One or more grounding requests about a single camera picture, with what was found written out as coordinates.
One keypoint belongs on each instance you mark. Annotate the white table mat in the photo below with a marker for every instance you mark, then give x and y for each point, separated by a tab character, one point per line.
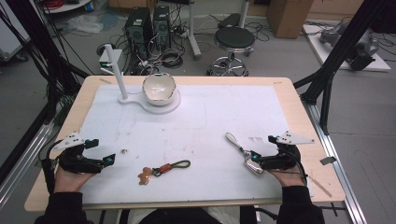
193	133

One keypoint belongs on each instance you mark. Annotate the white round table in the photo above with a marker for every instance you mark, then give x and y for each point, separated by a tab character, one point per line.
67	5

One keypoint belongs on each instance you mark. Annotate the grey machine part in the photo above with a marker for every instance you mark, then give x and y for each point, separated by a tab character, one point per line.
362	46

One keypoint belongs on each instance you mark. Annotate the thin wooden strip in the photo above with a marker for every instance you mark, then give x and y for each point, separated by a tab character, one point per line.
320	186

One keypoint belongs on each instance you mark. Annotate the slim black computer tower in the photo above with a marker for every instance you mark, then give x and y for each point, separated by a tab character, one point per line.
162	26

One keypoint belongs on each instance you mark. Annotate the light wooden table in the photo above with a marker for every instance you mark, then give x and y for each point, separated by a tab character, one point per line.
311	102

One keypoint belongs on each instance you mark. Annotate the grey metal stand leg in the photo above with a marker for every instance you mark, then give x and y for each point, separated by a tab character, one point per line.
193	31

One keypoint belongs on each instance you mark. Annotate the person's left hand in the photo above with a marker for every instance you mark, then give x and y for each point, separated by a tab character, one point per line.
70	180

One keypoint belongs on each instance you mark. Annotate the clear plastic bag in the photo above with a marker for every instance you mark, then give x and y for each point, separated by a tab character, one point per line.
84	24

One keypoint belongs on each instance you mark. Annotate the black frame strut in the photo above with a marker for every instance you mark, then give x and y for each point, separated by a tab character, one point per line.
345	43
40	46

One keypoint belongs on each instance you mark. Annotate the person's right hand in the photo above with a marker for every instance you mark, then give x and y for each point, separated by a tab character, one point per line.
289	178

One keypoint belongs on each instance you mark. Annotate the aluminium rail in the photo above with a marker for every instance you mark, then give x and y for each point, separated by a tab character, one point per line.
337	168
21	161

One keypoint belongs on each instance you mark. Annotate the person's dark clothed body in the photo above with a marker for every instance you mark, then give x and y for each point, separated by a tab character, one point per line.
180	217

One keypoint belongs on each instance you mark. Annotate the white floor board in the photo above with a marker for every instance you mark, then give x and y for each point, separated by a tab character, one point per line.
323	51

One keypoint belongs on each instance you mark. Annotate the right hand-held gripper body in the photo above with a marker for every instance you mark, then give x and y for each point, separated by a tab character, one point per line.
280	160

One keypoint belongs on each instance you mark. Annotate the brown cardboard box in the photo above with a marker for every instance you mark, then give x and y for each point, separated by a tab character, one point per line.
289	17

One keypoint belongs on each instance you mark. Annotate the black round stool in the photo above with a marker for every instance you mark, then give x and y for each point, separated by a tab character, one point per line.
234	39

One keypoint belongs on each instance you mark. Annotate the grey tape piece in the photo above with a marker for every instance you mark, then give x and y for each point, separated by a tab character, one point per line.
328	160

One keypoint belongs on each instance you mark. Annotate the white hook stand with base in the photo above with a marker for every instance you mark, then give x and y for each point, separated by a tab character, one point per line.
116	70

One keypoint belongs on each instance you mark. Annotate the small white box device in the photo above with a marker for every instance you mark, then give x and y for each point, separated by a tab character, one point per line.
107	57

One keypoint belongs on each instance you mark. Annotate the silver metal shoehorn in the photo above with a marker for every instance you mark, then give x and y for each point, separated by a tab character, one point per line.
253	163

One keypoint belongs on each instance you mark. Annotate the large black computer tower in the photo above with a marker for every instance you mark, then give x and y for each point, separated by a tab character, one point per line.
138	31

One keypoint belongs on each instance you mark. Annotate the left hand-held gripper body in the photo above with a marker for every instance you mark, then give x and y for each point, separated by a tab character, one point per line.
77	162

